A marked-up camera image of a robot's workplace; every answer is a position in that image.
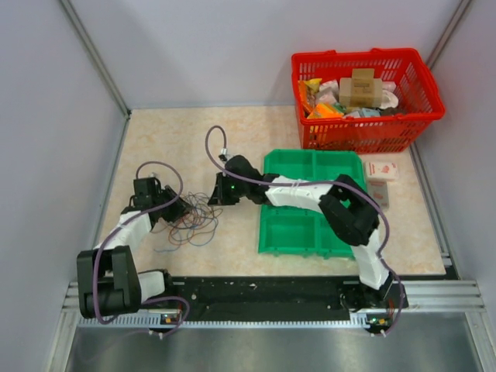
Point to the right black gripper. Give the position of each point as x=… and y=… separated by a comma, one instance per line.
x=218, y=196

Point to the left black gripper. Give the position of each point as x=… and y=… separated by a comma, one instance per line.
x=180, y=209

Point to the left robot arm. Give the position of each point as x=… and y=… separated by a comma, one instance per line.
x=108, y=283

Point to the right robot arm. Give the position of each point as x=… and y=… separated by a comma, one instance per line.
x=348, y=210

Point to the green compartment tray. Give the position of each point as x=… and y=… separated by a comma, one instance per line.
x=300, y=232

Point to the orange snack packet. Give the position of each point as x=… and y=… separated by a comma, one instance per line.
x=325, y=111

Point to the yellow snack packet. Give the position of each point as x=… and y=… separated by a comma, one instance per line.
x=313, y=85

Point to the white red snack packet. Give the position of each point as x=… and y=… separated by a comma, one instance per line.
x=381, y=171

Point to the grey red packet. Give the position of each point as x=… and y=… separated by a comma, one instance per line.
x=378, y=190

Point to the brown cardboard box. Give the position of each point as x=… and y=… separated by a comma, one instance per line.
x=361, y=89

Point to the red plastic basket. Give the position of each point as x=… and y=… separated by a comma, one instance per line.
x=420, y=103

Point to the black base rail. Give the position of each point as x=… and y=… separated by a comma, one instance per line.
x=268, y=299

